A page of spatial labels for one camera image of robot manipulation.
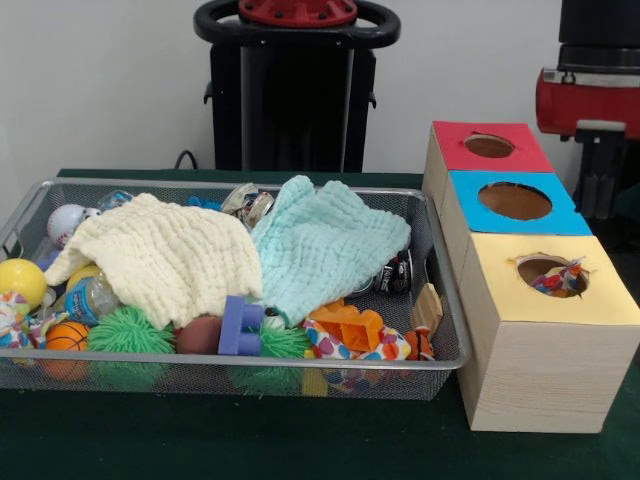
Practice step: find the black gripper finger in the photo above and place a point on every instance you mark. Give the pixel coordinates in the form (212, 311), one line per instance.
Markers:
(614, 180)
(591, 180)

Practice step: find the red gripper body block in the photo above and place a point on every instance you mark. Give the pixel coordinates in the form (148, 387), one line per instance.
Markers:
(575, 107)

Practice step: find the colourful heart print cloth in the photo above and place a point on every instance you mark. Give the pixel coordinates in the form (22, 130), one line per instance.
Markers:
(550, 282)
(385, 345)

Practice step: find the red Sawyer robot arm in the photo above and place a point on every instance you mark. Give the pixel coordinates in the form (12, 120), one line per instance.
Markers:
(600, 30)

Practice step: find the wooden box with three holes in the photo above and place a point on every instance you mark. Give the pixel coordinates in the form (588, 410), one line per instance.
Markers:
(550, 380)

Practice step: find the mint green muslin cloth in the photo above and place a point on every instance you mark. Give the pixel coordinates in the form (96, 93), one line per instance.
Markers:
(320, 240)

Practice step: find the orange plastic building block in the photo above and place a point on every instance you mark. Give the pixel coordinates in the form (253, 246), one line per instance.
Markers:
(350, 327)

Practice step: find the small green spiky ball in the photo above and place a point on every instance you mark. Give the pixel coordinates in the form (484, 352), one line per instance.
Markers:
(282, 342)

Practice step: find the purple plastic building block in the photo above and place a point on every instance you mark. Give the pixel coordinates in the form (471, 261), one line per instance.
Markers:
(240, 325)

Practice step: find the brown toy football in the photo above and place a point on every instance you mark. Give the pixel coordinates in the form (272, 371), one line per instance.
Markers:
(197, 335)

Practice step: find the dark green tablecloth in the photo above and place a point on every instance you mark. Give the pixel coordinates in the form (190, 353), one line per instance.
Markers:
(250, 440)

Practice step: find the cream yellow muslin cloth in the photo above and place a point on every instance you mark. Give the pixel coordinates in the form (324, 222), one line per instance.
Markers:
(165, 255)

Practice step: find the large green spiky ball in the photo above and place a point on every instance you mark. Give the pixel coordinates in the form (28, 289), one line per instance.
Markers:
(130, 330)

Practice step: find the orange mini basketball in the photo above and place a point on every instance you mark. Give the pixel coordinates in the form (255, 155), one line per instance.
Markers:
(67, 336)

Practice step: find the yellow plastic ball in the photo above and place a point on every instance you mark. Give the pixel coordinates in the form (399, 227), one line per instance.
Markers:
(22, 282)

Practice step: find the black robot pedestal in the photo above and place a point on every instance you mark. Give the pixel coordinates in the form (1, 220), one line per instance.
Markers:
(300, 115)

